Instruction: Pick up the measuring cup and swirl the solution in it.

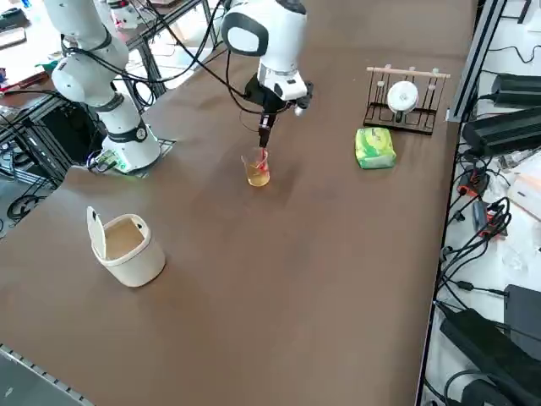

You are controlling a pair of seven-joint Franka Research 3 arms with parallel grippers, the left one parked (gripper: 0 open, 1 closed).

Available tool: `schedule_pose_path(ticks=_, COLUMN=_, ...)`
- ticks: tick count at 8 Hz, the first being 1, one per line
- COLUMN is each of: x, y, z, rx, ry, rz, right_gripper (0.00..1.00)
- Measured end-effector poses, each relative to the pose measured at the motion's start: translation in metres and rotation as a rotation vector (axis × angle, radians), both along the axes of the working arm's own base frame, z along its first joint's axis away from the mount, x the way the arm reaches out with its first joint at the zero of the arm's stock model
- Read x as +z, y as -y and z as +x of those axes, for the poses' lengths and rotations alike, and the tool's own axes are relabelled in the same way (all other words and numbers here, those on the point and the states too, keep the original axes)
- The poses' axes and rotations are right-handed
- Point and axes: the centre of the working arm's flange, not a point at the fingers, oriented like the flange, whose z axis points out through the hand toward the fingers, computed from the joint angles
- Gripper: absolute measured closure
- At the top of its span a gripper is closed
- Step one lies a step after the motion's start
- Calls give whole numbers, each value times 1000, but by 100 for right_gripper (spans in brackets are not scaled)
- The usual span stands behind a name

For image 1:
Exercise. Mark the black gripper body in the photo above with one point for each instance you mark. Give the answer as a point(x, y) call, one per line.
point(260, 95)

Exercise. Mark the red stirring stick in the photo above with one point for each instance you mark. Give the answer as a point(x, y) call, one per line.
point(265, 162)

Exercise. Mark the clear measuring cup yellow liquid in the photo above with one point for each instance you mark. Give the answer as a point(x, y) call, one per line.
point(258, 177)

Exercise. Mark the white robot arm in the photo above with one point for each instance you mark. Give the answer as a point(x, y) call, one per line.
point(84, 76)

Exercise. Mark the green tissue pack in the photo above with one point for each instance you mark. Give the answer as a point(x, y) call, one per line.
point(374, 148)

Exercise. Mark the cream trash bin with lid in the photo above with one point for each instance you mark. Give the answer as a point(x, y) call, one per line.
point(135, 262)

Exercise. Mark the orange black clamp device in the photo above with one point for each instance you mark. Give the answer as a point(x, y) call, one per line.
point(475, 182)
point(482, 215)

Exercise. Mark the long black box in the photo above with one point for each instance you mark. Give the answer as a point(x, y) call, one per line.
point(477, 338)
point(503, 131)

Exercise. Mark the black power brick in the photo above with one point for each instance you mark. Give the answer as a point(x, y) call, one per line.
point(520, 89)

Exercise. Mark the white side table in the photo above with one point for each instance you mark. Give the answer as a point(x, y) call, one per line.
point(492, 262)

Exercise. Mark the pink white box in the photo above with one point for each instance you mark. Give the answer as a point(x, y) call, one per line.
point(528, 194)

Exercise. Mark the black square box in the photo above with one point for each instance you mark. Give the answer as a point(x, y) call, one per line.
point(526, 313)

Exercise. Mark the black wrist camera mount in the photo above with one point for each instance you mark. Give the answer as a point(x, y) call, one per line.
point(310, 93)

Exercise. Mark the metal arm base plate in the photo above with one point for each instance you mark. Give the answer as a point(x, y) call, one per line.
point(167, 146)

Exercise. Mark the aluminium frame strut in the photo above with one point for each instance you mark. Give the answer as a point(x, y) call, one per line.
point(150, 67)

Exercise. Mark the black equipment frame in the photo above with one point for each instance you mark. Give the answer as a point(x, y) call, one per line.
point(63, 127)

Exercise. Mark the aluminium frame post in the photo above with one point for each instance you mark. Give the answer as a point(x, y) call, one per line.
point(475, 63)

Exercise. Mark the grey metal edge rail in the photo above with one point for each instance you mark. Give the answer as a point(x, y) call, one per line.
point(42, 372)

